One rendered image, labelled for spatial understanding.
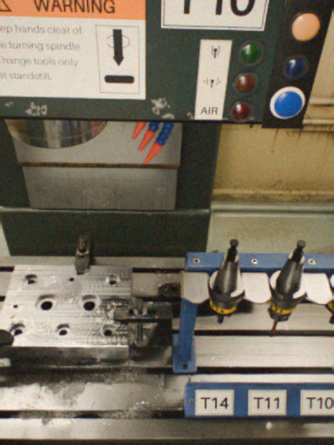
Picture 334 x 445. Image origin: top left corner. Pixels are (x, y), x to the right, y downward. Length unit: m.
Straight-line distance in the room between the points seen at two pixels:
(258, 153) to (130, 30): 1.40
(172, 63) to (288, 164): 1.44
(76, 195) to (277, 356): 0.74
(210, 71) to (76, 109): 0.15
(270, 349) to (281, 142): 0.92
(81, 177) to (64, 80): 0.89
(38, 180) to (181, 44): 0.99
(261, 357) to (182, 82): 0.78
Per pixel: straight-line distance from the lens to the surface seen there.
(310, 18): 0.48
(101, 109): 0.51
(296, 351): 1.17
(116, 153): 1.31
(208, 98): 0.50
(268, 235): 1.88
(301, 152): 1.87
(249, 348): 1.14
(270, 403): 1.04
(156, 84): 0.50
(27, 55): 0.50
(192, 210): 1.48
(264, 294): 0.83
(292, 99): 0.51
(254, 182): 1.91
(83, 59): 0.49
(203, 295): 0.81
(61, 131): 0.69
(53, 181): 1.40
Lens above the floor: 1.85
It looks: 42 degrees down
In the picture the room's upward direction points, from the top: 2 degrees clockwise
